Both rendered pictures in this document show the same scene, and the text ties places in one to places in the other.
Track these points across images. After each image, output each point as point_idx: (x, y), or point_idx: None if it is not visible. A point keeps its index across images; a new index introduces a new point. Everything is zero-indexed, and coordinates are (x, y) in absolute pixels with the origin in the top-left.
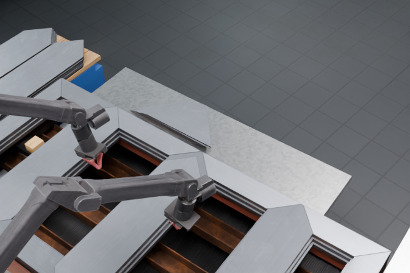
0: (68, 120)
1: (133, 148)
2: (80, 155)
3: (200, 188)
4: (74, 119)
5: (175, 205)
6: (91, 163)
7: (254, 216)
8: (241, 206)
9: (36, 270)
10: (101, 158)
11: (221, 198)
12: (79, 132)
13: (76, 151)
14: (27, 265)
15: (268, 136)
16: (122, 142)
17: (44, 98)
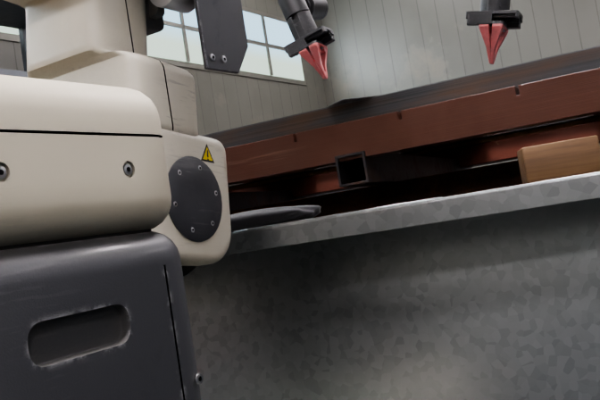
0: None
1: (337, 178)
2: (296, 46)
3: None
4: None
5: None
6: (315, 56)
7: (579, 134)
8: (554, 122)
9: (282, 118)
10: (326, 62)
11: (513, 149)
12: None
13: (288, 45)
14: (261, 130)
15: None
16: (318, 181)
17: None
